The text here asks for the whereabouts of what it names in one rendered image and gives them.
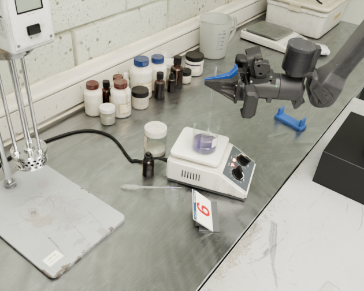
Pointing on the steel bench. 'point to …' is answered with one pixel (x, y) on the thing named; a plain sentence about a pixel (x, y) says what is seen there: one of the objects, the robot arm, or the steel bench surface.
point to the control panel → (236, 167)
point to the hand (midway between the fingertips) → (220, 82)
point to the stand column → (9, 183)
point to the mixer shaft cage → (32, 157)
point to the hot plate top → (185, 150)
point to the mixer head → (18, 28)
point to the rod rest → (290, 120)
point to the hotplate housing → (205, 175)
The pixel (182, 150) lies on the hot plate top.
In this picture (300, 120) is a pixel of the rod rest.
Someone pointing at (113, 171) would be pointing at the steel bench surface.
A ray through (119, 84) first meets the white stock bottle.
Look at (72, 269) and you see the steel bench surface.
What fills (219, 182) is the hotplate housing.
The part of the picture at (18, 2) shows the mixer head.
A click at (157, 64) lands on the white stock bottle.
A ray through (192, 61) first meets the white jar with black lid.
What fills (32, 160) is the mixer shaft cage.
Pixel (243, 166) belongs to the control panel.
